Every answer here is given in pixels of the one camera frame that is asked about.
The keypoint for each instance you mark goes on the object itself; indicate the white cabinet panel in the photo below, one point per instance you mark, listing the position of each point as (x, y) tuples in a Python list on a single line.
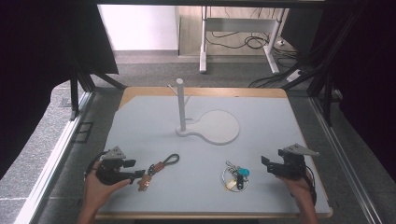
[(138, 28)]

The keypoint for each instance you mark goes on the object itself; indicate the aluminium rail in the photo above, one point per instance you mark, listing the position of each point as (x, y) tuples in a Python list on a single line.
[(53, 161), (345, 161)]

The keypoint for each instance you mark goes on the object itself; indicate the white desk frame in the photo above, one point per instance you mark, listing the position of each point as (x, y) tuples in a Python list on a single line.
[(239, 25)]

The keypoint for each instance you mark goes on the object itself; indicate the person's left hand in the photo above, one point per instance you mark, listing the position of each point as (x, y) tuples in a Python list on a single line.
[(96, 194)]

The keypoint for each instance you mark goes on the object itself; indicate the white key stand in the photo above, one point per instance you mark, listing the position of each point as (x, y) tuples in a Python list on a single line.
[(214, 127)]

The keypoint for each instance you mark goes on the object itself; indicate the grey table mat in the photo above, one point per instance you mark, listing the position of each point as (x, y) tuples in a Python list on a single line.
[(199, 161)]

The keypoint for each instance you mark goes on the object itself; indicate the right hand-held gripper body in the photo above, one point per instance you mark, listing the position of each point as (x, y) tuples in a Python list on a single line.
[(294, 165)]

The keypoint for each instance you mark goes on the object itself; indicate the person's right hand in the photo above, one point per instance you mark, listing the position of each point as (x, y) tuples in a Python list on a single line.
[(297, 189)]

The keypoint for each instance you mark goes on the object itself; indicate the white power strip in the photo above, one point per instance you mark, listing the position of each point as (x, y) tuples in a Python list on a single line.
[(294, 75)]

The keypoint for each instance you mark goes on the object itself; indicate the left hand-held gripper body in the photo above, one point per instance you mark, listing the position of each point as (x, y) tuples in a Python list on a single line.
[(109, 174)]

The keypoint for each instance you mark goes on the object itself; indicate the black metal stand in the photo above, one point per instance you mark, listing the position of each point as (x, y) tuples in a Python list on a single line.
[(327, 93), (79, 87)]

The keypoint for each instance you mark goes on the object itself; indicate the black curtain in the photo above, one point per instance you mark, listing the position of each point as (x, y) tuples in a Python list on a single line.
[(37, 62), (364, 77)]

